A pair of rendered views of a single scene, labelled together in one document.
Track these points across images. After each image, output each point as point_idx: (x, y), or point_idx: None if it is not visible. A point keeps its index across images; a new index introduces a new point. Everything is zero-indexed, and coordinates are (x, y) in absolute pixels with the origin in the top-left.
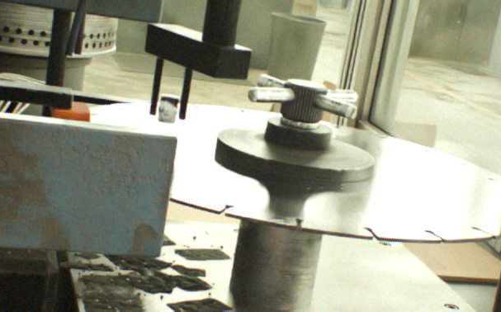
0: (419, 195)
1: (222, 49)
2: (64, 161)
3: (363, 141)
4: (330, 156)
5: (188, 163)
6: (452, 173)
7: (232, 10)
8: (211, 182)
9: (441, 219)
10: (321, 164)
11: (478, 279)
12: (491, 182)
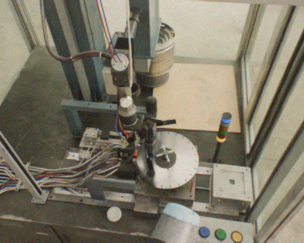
0: (177, 171)
1: (149, 156)
2: (123, 184)
3: (183, 145)
4: (168, 162)
5: (147, 163)
6: (190, 159)
7: (150, 152)
8: (147, 171)
9: (175, 180)
10: (164, 165)
11: (229, 131)
12: (194, 162)
